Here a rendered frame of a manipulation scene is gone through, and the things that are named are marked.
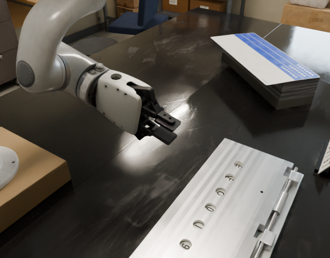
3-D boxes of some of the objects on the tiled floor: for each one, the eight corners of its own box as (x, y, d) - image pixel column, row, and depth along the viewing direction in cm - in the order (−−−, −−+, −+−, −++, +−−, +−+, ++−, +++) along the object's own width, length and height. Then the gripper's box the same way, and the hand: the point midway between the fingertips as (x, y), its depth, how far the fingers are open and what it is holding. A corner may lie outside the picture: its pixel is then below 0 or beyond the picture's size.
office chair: (138, 53, 353) (132, -52, 290) (182, 67, 325) (187, -46, 262) (102, 72, 315) (86, -44, 253) (149, 89, 287) (145, -37, 225)
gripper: (85, 125, 65) (156, 173, 60) (86, 59, 54) (173, 110, 49) (109, 109, 70) (176, 151, 65) (114, 45, 59) (196, 90, 54)
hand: (166, 128), depth 57 cm, fingers open, 3 cm apart
